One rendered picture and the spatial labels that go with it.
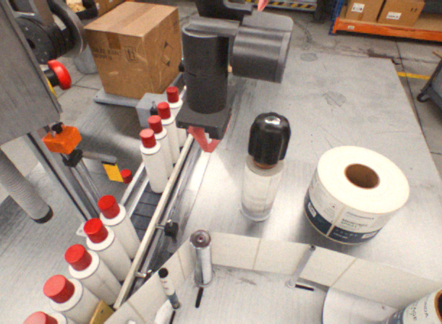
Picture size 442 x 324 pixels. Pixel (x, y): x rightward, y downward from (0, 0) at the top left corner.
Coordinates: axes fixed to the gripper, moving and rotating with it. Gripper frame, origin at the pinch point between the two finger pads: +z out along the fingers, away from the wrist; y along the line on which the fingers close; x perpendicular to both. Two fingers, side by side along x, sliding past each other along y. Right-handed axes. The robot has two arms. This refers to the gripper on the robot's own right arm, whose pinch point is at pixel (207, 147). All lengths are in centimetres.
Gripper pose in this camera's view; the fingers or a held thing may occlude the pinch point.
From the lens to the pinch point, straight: 46.1
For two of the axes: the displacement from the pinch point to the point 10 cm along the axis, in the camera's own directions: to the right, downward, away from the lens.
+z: -0.1, 6.7, 7.4
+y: 2.3, -7.2, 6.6
